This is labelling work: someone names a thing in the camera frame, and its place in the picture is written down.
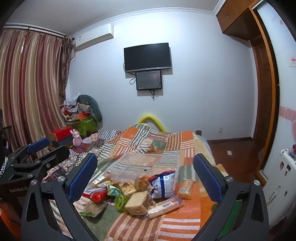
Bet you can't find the white air conditioner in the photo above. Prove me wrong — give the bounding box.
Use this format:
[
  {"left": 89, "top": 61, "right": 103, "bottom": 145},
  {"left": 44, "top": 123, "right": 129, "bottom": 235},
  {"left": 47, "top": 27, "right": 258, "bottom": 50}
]
[{"left": 73, "top": 23, "right": 114, "bottom": 51}]

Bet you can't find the flat pastry packet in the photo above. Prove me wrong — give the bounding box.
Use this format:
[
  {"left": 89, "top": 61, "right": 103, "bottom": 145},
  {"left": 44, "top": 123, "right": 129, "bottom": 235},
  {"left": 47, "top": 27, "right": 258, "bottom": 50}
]
[{"left": 80, "top": 200, "right": 112, "bottom": 218}]

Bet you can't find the small black wall monitor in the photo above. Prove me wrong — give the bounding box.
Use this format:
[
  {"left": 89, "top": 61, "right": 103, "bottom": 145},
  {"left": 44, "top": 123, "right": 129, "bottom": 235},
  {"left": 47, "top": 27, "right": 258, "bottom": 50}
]
[{"left": 135, "top": 70, "right": 162, "bottom": 91}]

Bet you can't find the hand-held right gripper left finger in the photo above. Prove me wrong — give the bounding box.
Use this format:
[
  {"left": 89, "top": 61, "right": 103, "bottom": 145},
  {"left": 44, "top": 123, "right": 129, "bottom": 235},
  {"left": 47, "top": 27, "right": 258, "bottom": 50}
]
[{"left": 21, "top": 152, "right": 98, "bottom": 241}]

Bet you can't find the tan packet white label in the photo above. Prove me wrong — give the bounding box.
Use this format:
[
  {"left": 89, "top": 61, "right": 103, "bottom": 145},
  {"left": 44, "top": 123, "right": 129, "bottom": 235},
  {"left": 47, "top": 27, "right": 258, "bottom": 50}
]
[{"left": 89, "top": 173, "right": 112, "bottom": 188}]

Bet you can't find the large black wall television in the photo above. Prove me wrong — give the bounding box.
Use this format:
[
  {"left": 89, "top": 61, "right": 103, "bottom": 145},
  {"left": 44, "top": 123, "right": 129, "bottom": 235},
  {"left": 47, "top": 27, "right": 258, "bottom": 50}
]
[{"left": 124, "top": 43, "right": 172, "bottom": 73}]

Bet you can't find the pile of clutter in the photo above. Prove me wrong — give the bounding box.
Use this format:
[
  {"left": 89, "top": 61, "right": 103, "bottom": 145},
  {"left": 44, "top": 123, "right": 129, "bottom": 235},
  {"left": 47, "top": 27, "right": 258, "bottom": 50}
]
[{"left": 60, "top": 97, "right": 93, "bottom": 121}]

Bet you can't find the wooden overhead cabinet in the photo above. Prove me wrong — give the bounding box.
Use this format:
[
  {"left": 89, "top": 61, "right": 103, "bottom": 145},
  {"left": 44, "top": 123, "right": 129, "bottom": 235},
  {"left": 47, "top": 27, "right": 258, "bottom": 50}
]
[{"left": 216, "top": 0, "right": 258, "bottom": 42}]

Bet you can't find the long cracker packet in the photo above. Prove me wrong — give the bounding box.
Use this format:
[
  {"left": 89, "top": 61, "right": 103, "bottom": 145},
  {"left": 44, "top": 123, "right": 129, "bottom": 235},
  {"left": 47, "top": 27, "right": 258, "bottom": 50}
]
[{"left": 145, "top": 197, "right": 183, "bottom": 219}]

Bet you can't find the brown bread packet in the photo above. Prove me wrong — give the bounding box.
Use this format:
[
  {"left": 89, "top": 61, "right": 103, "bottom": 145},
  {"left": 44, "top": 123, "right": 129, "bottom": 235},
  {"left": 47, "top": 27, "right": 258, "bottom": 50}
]
[{"left": 124, "top": 190, "right": 153, "bottom": 216}]

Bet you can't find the clear plastic container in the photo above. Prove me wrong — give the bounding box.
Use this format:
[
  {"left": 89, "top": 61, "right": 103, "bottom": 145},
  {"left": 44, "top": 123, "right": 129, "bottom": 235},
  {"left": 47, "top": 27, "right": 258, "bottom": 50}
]
[{"left": 109, "top": 152, "right": 180, "bottom": 186}]

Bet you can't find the tan wafer packet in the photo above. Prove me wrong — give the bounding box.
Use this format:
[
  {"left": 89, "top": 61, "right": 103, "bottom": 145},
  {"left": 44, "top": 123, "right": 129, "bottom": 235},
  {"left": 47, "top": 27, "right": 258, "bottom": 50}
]
[{"left": 177, "top": 179, "right": 194, "bottom": 199}]

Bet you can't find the green jelly cup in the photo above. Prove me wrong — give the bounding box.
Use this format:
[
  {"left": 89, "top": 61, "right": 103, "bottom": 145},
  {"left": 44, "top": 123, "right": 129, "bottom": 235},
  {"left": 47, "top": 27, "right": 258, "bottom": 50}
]
[{"left": 114, "top": 193, "right": 131, "bottom": 213}]

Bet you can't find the striped red beige curtain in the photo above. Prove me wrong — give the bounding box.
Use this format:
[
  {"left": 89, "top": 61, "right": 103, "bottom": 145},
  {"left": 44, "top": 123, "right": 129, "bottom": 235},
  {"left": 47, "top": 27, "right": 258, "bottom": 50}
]
[{"left": 0, "top": 25, "right": 77, "bottom": 167}]

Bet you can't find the patchwork striped blanket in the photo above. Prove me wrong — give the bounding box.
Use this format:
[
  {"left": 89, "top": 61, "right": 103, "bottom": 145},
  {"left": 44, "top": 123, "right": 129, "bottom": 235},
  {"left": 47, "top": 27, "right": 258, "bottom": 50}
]
[{"left": 42, "top": 123, "right": 230, "bottom": 241}]

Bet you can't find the white appliance with stickers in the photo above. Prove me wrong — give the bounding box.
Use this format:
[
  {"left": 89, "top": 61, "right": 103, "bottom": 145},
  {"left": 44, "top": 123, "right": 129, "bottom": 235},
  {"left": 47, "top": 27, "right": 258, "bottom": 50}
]
[{"left": 263, "top": 148, "right": 296, "bottom": 230}]

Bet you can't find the green pea snack packet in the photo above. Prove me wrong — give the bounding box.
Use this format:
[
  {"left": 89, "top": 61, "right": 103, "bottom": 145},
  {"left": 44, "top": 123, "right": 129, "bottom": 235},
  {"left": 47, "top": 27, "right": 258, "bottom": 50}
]
[{"left": 107, "top": 184, "right": 123, "bottom": 198}]

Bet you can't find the white door pink decoration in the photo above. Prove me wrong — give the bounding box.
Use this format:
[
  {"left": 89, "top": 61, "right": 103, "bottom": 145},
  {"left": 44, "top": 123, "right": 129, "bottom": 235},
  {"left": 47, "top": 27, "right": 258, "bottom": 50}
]
[{"left": 253, "top": 0, "right": 296, "bottom": 232}]

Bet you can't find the red snack packet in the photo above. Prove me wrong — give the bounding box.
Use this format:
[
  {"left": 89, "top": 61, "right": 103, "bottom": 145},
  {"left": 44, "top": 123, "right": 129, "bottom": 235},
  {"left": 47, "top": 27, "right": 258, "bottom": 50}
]
[{"left": 82, "top": 188, "right": 109, "bottom": 202}]

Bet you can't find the green printed box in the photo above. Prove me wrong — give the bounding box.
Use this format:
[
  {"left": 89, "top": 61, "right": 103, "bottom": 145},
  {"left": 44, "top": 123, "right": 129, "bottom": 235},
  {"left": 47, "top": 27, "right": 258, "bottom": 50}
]
[{"left": 73, "top": 116, "right": 99, "bottom": 138}]

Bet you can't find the yellow foam tube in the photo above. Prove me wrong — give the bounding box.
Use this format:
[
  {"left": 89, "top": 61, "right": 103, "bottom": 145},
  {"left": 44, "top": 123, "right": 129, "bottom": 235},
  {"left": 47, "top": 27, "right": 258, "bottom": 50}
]
[{"left": 138, "top": 113, "right": 166, "bottom": 131}]

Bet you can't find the blue white snack bag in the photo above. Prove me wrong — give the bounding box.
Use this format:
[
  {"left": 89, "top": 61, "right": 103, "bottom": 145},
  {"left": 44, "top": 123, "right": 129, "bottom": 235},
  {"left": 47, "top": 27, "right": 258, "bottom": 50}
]
[{"left": 148, "top": 170, "right": 177, "bottom": 199}]

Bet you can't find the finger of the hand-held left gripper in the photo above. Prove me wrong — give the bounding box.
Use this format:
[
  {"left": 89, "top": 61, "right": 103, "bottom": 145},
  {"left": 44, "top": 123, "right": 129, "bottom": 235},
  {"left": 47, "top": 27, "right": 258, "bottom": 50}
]
[
  {"left": 9, "top": 137, "right": 51, "bottom": 167},
  {"left": 10, "top": 146, "right": 70, "bottom": 178}
]

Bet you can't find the pink plush toy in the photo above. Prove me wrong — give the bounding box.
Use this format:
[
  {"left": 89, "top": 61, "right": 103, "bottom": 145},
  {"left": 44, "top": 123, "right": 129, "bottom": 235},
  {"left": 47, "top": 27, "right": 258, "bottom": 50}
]
[{"left": 70, "top": 130, "right": 83, "bottom": 147}]

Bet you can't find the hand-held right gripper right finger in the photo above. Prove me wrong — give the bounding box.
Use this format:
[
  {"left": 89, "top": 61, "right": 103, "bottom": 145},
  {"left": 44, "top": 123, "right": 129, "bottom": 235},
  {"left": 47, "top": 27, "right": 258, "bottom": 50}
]
[{"left": 193, "top": 153, "right": 270, "bottom": 241}]

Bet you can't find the clear bag of orange snacks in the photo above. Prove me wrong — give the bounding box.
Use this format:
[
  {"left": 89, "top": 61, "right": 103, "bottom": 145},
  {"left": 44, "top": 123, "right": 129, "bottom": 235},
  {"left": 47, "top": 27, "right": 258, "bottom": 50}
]
[{"left": 134, "top": 175, "right": 153, "bottom": 192}]

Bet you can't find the wooden door frame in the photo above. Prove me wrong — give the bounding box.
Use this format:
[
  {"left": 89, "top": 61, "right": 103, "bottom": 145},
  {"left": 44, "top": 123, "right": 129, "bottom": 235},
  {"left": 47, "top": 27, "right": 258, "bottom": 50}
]
[{"left": 249, "top": 7, "right": 281, "bottom": 180}]

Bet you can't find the red flat box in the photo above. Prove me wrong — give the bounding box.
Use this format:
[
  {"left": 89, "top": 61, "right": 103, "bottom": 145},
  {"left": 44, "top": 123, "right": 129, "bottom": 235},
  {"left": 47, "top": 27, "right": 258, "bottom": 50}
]
[{"left": 49, "top": 127, "right": 75, "bottom": 142}]

